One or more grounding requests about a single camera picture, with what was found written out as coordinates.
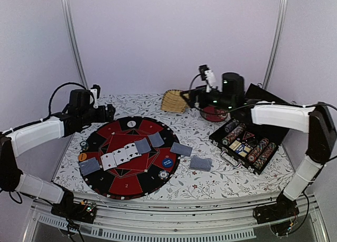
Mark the black poker chip case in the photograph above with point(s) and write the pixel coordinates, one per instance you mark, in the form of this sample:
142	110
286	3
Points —
275	134

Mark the left aluminium corner post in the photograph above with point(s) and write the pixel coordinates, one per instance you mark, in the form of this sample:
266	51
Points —
73	41

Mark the poker chip stack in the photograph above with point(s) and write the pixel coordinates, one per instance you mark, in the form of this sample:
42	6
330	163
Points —
84	146

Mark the poker chip row in case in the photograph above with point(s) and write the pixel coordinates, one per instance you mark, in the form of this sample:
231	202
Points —
257	150

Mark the right aluminium corner post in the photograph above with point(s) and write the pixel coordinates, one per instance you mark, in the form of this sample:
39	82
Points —
276	42

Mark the red triangle sign card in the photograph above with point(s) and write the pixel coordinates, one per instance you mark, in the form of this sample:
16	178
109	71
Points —
247	135

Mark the orange dealer button chip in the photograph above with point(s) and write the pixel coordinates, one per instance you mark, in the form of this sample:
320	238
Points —
82	157

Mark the blue checkered card deck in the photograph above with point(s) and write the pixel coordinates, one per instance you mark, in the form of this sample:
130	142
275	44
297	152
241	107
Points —
202	164

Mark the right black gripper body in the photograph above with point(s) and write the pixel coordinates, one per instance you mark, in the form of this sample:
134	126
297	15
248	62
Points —
202	91

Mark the boxed card deck in case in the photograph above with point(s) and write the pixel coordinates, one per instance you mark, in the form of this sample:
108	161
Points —
242	149

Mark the face-up diamonds card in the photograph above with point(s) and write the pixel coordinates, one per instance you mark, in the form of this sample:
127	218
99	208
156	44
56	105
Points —
108	161

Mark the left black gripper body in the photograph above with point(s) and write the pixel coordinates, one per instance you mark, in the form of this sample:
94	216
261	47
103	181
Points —
101	117

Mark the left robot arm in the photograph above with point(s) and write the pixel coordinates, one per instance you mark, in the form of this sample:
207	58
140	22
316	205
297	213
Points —
81	111

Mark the face-up four clubs card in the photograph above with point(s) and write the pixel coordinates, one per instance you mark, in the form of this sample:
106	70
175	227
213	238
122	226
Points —
131	151

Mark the round red black poker mat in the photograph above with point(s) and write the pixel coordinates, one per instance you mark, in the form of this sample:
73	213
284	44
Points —
139	176

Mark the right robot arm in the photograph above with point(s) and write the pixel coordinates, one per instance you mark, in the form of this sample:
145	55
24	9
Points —
259	122

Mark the aluminium corner post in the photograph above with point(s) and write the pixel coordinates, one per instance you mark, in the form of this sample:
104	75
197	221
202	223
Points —
276	42
73	41

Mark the woven bamboo basket tray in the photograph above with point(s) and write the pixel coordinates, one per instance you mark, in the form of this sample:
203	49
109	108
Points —
173	102

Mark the dealt blue cards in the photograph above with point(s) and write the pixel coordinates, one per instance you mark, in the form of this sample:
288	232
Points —
180	149
89	166

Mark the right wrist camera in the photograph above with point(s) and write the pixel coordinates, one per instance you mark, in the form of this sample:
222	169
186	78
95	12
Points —
208	76

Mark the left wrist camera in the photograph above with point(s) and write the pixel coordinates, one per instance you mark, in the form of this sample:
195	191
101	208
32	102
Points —
95	93

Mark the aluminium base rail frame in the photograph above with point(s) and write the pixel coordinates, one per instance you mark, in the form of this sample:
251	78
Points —
227	219

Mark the blurred blue card being passed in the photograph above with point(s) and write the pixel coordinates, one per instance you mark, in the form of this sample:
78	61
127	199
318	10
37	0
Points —
142	146

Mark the red floral round plate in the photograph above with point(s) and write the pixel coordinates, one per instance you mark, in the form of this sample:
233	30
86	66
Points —
213	114

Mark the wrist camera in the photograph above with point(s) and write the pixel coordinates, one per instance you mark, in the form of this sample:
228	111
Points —
208	76
95	93

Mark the blue white ten chip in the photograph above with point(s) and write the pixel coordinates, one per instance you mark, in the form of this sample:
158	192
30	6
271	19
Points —
163	175

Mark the blue small blind chip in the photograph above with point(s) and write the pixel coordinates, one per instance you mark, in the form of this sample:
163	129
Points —
167	163

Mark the white dealer button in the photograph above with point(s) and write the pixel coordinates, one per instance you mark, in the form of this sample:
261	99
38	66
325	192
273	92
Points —
131	124

